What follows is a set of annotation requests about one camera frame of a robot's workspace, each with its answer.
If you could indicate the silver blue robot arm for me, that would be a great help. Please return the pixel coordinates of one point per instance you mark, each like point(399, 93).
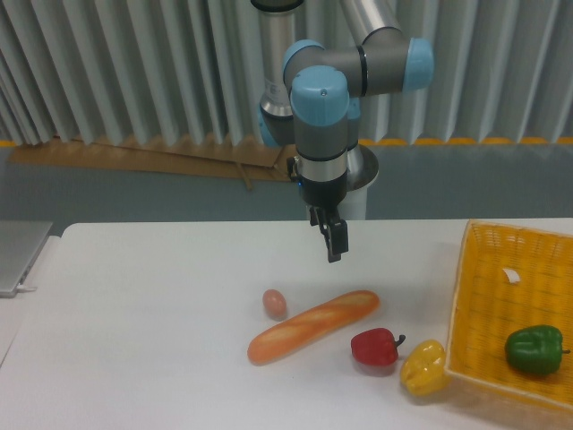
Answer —
point(312, 98)

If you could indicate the red bell pepper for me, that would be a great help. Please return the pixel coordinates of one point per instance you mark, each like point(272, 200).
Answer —
point(376, 347)

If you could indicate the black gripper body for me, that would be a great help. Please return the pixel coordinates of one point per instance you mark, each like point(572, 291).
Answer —
point(327, 195)

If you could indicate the white paper tag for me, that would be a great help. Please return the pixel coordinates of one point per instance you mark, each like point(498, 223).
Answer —
point(513, 276)

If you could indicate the green bell pepper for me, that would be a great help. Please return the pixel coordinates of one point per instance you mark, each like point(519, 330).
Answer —
point(535, 349)

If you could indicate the toy baguette bread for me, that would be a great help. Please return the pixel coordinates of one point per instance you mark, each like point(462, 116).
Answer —
point(303, 329)

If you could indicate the grey laptop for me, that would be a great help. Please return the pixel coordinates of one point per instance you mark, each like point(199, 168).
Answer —
point(21, 244)

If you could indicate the white cable plug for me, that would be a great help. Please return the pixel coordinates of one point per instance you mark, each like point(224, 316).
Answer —
point(25, 289)

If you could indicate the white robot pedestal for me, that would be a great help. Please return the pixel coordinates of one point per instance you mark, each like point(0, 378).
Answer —
point(358, 197)

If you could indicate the yellow bell pepper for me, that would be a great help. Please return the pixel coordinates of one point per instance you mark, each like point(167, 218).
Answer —
point(423, 372)

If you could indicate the yellow woven basket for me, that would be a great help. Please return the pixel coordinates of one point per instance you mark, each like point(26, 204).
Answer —
point(486, 308)

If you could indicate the flattened brown cardboard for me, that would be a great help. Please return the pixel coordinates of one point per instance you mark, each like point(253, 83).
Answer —
point(248, 161)

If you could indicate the brown egg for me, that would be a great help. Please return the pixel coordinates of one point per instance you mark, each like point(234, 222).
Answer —
point(275, 304)

